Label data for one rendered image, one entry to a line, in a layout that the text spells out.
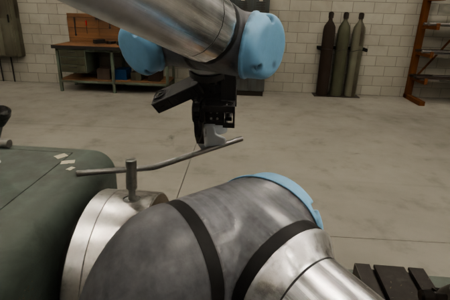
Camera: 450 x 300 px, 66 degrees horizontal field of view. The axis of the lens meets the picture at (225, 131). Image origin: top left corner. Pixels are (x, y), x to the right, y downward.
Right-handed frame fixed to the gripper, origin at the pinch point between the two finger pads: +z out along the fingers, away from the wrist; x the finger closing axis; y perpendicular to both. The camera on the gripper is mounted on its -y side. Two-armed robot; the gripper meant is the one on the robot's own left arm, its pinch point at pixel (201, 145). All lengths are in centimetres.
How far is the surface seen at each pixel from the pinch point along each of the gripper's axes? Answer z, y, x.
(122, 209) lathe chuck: 2.9, -13.4, -15.7
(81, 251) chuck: 3.6, -18.3, -24.3
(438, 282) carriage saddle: 40, 63, -6
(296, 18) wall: 235, 94, 604
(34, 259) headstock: 0.9, -24.1, -27.7
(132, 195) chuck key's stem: 2.9, -12.6, -12.1
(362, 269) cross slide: 35, 42, -7
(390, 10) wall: 219, 270, 615
